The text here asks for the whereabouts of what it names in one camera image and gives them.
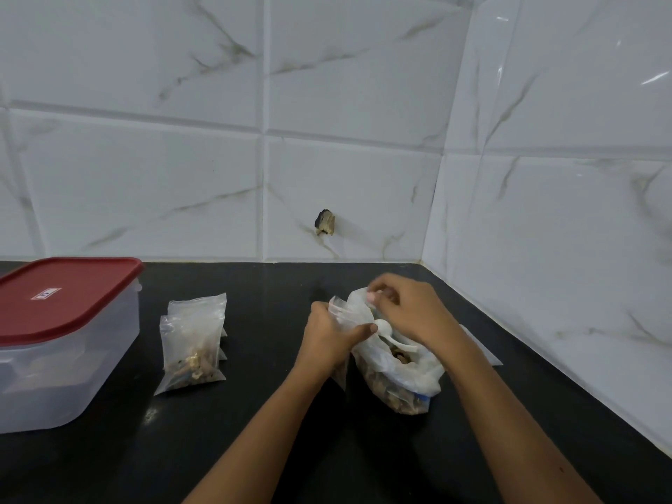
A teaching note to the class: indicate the large plastic bag of dried pieces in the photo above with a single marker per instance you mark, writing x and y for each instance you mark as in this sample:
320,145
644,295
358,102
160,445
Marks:
399,375

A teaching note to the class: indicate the clear plastic storage container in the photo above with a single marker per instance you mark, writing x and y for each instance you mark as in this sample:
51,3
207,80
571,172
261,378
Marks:
63,372

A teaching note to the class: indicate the person's right thumb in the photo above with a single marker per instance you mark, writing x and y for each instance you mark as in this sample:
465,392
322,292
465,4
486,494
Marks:
382,297

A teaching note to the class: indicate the flat empty clear bag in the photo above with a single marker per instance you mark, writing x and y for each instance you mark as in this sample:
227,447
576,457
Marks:
483,349

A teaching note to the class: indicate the white plastic spoon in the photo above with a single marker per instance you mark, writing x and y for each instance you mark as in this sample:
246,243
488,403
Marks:
395,342

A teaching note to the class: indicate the red container lid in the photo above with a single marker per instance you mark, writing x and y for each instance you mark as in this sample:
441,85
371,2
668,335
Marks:
63,299

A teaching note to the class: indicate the person's left thumb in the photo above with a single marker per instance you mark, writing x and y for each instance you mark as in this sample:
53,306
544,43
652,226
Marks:
362,333

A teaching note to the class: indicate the person's left hand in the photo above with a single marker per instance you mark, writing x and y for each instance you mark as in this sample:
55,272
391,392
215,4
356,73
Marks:
323,346

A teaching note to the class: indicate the filled small zip bag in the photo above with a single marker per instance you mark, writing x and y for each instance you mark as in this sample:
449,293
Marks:
202,304
190,351

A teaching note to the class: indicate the person's right hand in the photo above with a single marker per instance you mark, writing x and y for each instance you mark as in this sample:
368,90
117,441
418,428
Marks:
417,312

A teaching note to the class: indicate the person's left forearm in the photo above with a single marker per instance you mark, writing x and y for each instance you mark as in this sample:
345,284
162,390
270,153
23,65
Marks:
257,446

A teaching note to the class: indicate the person's right forearm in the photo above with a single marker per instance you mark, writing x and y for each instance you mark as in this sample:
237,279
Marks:
509,430

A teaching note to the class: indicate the small clear zip bag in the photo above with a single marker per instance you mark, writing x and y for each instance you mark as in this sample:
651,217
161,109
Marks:
346,313

